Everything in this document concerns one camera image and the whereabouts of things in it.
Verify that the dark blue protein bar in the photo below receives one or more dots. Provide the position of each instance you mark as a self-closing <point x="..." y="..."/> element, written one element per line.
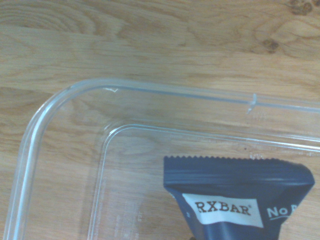
<point x="225" y="180"/>

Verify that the clear plastic rectangular container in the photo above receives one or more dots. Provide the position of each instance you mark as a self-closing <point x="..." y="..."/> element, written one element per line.
<point x="32" y="140"/>

